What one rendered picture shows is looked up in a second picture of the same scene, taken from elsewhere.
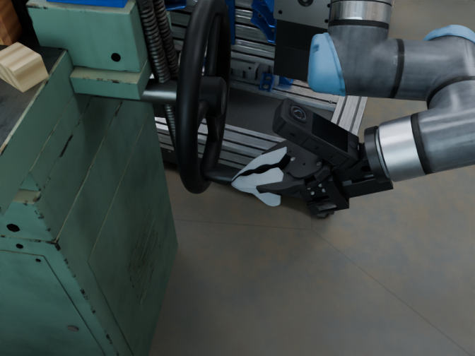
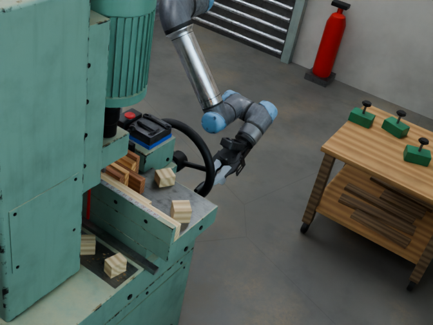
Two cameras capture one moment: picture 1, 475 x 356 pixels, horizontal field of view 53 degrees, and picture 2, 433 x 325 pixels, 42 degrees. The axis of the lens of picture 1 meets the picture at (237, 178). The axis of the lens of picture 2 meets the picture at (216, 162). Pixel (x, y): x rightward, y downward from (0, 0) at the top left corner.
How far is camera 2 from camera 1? 1.51 m
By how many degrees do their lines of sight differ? 52
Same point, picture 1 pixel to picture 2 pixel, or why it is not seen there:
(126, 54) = (170, 155)
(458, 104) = (258, 111)
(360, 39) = (223, 108)
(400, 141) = (254, 130)
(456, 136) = (265, 120)
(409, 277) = not seen: hidden behind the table
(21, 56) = (167, 171)
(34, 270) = (178, 280)
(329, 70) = (221, 122)
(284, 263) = not seen: hidden behind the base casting
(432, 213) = not seen: hidden behind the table
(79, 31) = (159, 155)
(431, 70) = (240, 106)
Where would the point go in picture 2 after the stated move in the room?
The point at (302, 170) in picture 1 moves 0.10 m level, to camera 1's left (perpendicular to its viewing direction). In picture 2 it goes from (235, 158) to (221, 173)
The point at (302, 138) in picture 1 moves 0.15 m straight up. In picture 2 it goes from (236, 146) to (245, 106)
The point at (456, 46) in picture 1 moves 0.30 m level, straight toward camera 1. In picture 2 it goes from (237, 97) to (294, 144)
